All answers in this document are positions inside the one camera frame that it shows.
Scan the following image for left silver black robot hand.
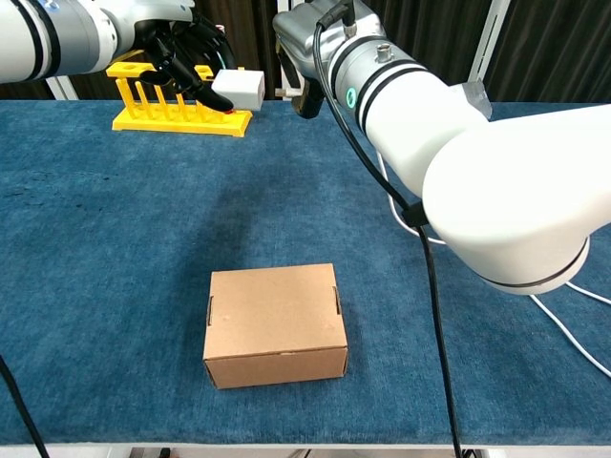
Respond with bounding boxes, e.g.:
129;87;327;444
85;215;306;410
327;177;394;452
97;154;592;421
135;0;238;115

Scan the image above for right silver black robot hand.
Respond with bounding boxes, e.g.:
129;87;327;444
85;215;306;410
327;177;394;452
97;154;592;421
271;2;387;119

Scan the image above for white power adapter cube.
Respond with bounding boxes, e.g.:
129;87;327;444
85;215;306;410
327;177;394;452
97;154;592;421
210;69;266;113

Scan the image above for white usb cable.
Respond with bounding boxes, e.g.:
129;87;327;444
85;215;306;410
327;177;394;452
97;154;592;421
275;87;611;379

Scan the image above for black pleated curtain panel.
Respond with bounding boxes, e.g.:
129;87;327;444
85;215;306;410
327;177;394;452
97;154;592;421
371;0;493;101
71;0;283;101
486;0;611;109
0;80;53;101

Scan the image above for yellow test tube rack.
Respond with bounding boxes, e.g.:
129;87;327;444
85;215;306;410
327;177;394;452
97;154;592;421
105;61;254;138

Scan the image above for blue table cloth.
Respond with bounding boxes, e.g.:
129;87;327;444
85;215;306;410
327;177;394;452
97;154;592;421
0;98;611;448

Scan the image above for clear plastic packet white contents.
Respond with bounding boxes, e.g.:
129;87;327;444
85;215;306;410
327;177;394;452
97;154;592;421
460;81;494;120

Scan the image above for brown cardboard box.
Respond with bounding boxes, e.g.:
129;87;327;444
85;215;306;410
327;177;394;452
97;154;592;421
202;262;349;390

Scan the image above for white partition frame post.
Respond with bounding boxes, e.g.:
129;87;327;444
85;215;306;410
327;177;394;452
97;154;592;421
470;0;511;88
45;75;80;101

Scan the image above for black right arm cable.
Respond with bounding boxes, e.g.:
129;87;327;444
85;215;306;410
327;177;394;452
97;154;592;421
313;0;464;458

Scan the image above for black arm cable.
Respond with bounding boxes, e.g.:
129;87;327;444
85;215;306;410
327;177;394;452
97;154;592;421
0;355;52;458
313;0;464;458

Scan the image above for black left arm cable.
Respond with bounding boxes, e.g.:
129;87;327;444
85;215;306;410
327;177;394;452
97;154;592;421
0;355;52;458

